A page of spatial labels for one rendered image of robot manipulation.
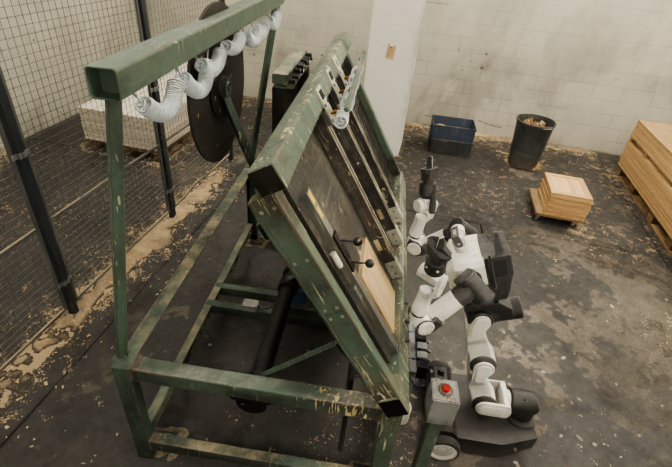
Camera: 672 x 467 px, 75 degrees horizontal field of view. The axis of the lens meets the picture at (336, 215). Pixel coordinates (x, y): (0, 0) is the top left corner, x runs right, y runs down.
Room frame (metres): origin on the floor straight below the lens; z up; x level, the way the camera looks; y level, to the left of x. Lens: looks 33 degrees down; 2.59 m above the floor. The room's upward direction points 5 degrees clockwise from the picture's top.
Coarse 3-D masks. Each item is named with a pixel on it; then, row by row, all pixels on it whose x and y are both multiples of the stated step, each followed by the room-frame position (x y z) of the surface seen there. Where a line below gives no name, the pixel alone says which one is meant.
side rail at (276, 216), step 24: (264, 216) 1.22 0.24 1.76; (288, 216) 1.21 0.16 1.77; (288, 240) 1.22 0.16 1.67; (288, 264) 1.21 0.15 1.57; (312, 264) 1.21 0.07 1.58; (312, 288) 1.21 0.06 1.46; (336, 288) 1.23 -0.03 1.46; (336, 312) 1.20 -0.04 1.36; (336, 336) 1.20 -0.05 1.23; (360, 336) 1.19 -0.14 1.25; (360, 360) 1.19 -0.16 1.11; (384, 384) 1.18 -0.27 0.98
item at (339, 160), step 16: (320, 96) 2.00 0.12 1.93; (336, 112) 2.03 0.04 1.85; (320, 128) 2.01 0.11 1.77; (336, 144) 2.00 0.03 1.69; (336, 160) 2.00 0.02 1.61; (352, 176) 2.00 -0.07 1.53; (352, 192) 1.99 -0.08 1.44; (368, 208) 1.99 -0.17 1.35; (368, 224) 1.99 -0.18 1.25; (384, 240) 1.98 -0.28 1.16; (384, 256) 1.98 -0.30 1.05; (400, 272) 1.97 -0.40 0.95
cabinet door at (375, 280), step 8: (368, 248) 1.82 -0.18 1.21; (368, 256) 1.77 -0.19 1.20; (360, 264) 1.65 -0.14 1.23; (376, 264) 1.81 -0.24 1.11; (360, 272) 1.59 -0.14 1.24; (368, 272) 1.67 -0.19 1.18; (376, 272) 1.76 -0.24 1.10; (384, 272) 1.86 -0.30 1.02; (368, 280) 1.61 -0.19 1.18; (376, 280) 1.71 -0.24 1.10; (384, 280) 1.81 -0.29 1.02; (368, 288) 1.56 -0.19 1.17; (376, 288) 1.65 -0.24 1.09; (384, 288) 1.75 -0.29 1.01; (392, 288) 1.85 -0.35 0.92; (376, 296) 1.59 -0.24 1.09; (384, 296) 1.69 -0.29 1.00; (392, 296) 1.79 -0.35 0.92; (376, 304) 1.56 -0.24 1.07; (384, 304) 1.64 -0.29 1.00; (392, 304) 1.73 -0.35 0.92; (384, 312) 1.58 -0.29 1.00; (392, 312) 1.67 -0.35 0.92; (384, 320) 1.55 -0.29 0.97; (392, 320) 1.62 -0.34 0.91; (392, 328) 1.56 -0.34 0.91
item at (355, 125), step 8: (336, 64) 2.60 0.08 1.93; (344, 80) 2.61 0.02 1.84; (344, 88) 2.61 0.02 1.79; (352, 112) 2.60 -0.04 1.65; (352, 120) 2.60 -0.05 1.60; (352, 128) 2.60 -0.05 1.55; (360, 128) 2.60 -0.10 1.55; (360, 136) 2.59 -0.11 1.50; (360, 144) 2.59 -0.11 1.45; (368, 144) 2.63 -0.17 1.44; (368, 152) 2.59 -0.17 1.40; (368, 160) 2.59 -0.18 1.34; (376, 160) 2.62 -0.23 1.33; (376, 168) 2.58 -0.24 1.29; (376, 176) 2.58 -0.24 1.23; (384, 176) 2.63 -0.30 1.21; (384, 184) 2.58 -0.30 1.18; (384, 192) 2.58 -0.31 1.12; (392, 200) 2.57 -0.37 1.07; (392, 208) 2.57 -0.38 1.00; (400, 216) 2.57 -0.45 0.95
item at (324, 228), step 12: (300, 192) 1.50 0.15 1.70; (312, 204) 1.46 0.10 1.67; (312, 216) 1.46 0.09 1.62; (324, 216) 1.49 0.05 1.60; (324, 228) 1.45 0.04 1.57; (324, 240) 1.45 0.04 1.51; (336, 252) 1.45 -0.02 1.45; (348, 276) 1.44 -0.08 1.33; (360, 288) 1.44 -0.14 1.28; (372, 300) 1.48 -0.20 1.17; (372, 312) 1.44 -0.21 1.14; (384, 324) 1.46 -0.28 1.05; (384, 336) 1.43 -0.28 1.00; (396, 348) 1.43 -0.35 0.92
